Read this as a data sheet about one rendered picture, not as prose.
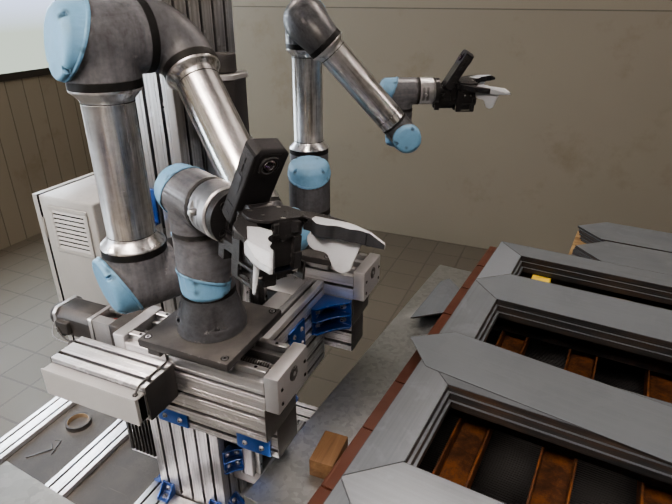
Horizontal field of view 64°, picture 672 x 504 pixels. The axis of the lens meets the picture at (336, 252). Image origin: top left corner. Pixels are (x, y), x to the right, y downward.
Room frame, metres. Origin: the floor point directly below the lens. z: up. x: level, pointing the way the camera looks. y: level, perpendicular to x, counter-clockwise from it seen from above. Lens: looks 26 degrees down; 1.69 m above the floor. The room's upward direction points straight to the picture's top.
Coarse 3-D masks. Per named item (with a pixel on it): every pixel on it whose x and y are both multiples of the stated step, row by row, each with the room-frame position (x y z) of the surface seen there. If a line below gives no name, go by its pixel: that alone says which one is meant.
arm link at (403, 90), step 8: (384, 80) 1.58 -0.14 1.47; (392, 80) 1.58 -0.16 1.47; (400, 80) 1.58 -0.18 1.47; (408, 80) 1.58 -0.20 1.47; (416, 80) 1.58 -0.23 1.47; (384, 88) 1.56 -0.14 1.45; (392, 88) 1.56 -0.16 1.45; (400, 88) 1.56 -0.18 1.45; (408, 88) 1.56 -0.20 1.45; (416, 88) 1.56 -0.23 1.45; (392, 96) 1.56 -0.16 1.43; (400, 96) 1.56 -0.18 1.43; (408, 96) 1.56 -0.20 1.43; (416, 96) 1.56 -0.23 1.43; (400, 104) 1.56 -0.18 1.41; (408, 104) 1.57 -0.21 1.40
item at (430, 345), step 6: (426, 336) 1.19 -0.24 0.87; (432, 336) 1.19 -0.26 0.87; (438, 336) 1.19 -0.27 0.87; (444, 336) 1.19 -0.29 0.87; (450, 336) 1.19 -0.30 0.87; (420, 342) 1.17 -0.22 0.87; (426, 342) 1.17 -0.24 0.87; (432, 342) 1.17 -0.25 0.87; (438, 342) 1.17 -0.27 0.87; (444, 342) 1.17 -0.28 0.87; (420, 348) 1.14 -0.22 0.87; (426, 348) 1.14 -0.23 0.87; (432, 348) 1.14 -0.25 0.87; (438, 348) 1.14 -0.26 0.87; (420, 354) 1.11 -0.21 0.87; (426, 354) 1.11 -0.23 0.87; (432, 354) 1.11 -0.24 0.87; (426, 360) 1.09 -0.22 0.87
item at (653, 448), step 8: (664, 408) 0.92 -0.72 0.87; (656, 416) 0.89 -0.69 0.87; (664, 416) 0.89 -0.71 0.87; (656, 424) 0.87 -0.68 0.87; (664, 424) 0.87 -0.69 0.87; (656, 432) 0.85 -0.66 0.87; (664, 432) 0.85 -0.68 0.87; (656, 440) 0.82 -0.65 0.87; (664, 440) 0.82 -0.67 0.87; (656, 448) 0.80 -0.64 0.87; (664, 448) 0.80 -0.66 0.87; (656, 456) 0.78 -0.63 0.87; (664, 456) 0.78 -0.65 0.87
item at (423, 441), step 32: (608, 288) 1.53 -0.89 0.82; (640, 288) 1.49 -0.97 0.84; (512, 320) 1.35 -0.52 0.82; (544, 320) 1.31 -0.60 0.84; (576, 320) 1.28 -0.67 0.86; (640, 352) 1.19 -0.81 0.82; (448, 384) 1.00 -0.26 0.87; (480, 416) 0.95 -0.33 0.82; (512, 416) 0.92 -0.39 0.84; (544, 416) 0.90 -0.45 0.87; (416, 448) 0.82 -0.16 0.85; (576, 448) 0.85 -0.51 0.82; (608, 448) 0.83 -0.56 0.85
